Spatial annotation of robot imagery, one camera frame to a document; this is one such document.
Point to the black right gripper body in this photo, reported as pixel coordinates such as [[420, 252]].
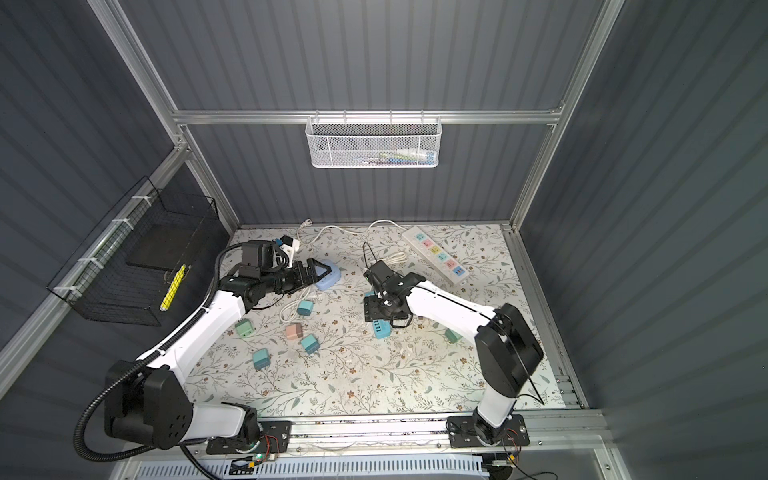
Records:
[[377, 307]]

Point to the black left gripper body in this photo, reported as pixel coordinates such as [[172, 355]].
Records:
[[288, 280]]

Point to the teal blue power strip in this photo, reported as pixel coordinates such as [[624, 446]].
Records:
[[382, 329]]

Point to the pink plug adapter cube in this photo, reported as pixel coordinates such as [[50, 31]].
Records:
[[294, 331]]

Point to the light blue round power strip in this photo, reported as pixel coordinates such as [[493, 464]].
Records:
[[328, 274]]

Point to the green plug adapter cube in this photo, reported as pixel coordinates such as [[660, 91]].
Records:
[[244, 328], [452, 336]]

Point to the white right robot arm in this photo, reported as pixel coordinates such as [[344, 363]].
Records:
[[507, 350]]

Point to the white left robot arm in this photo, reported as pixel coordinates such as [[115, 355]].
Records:
[[151, 407]]

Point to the teal plug adapter cube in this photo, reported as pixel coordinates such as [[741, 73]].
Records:
[[310, 344], [261, 359], [305, 307]]

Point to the long white power strip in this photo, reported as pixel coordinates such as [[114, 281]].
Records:
[[450, 268]]

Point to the yellow marker in basket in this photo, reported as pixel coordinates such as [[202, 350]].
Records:
[[173, 288]]

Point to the black wire side basket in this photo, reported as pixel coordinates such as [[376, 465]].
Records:
[[123, 275]]

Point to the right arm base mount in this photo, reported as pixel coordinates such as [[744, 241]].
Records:
[[473, 431]]

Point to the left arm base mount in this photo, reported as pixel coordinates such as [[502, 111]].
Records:
[[270, 437]]

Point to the white wire wall basket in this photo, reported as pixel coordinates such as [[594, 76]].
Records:
[[373, 145]]

